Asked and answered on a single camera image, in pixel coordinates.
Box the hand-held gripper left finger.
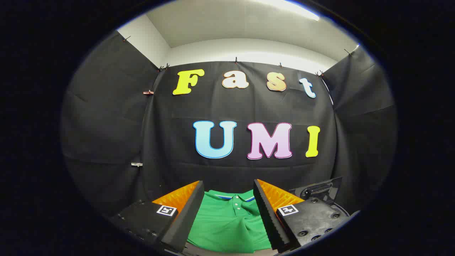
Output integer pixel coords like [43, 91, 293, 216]
[108, 181, 205, 252]

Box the green polo shirt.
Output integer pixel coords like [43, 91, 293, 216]
[187, 190, 272, 254]

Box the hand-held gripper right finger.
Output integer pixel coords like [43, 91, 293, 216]
[253, 179, 350, 254]

